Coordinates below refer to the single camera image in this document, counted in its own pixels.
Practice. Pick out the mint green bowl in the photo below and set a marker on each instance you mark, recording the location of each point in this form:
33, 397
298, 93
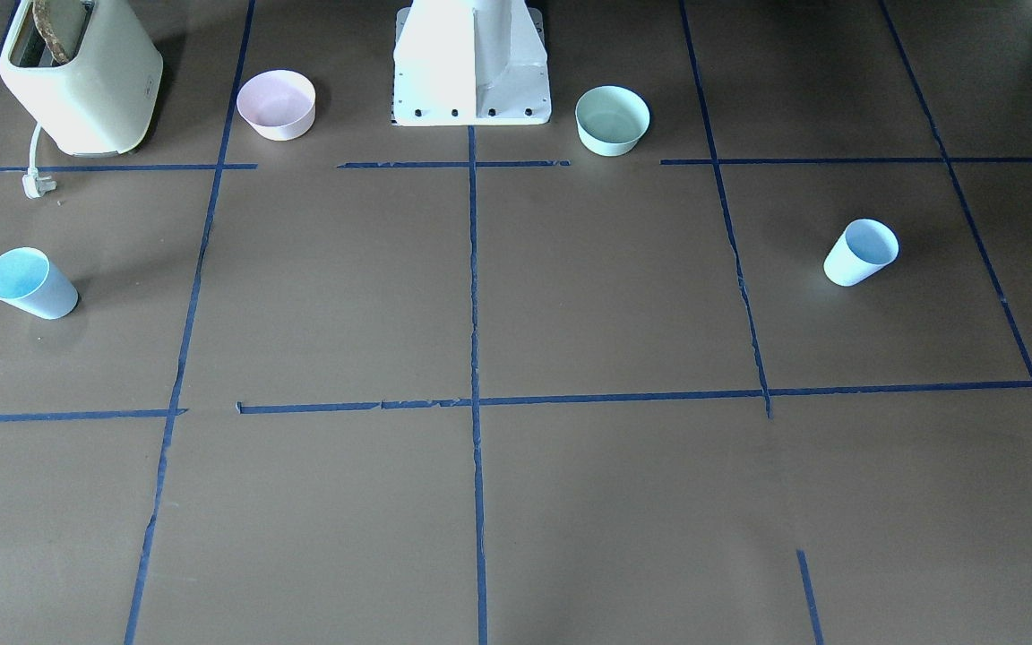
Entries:
611, 119

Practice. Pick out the pink bowl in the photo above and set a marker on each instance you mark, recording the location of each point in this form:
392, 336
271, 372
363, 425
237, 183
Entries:
279, 104

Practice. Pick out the cream white toaster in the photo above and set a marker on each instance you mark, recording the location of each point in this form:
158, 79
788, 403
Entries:
98, 104

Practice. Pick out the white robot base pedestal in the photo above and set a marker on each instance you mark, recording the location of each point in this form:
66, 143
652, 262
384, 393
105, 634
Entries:
470, 63

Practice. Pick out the light blue cup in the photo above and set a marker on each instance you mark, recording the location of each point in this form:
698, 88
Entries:
32, 283
865, 247

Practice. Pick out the toast slice in toaster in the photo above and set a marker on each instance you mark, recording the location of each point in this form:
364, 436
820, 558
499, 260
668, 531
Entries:
59, 23

